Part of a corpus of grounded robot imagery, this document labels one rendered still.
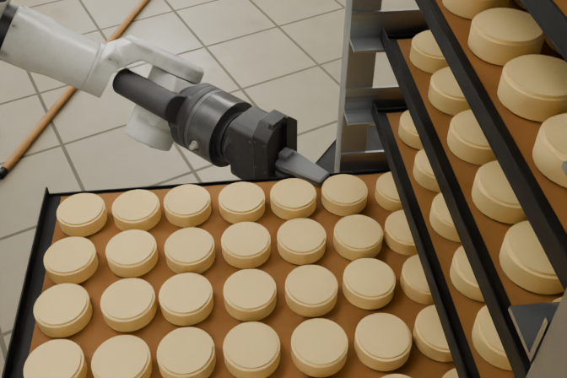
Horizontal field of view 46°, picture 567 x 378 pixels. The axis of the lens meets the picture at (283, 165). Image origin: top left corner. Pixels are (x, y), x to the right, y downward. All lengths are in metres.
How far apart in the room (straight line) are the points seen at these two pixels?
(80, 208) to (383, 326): 0.34
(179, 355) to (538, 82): 0.36
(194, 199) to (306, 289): 0.17
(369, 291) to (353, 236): 0.07
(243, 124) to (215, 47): 1.70
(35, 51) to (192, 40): 1.69
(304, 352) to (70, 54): 0.46
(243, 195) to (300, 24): 1.92
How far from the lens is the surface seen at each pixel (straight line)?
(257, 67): 2.35
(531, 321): 0.33
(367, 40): 0.67
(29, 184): 2.01
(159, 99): 0.82
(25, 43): 0.85
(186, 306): 0.63
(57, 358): 0.62
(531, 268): 0.45
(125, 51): 0.86
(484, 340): 0.52
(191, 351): 0.60
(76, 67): 0.86
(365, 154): 0.77
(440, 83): 0.58
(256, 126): 0.76
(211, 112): 0.80
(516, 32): 0.49
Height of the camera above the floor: 1.30
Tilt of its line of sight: 42 degrees down
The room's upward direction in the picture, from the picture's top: straight up
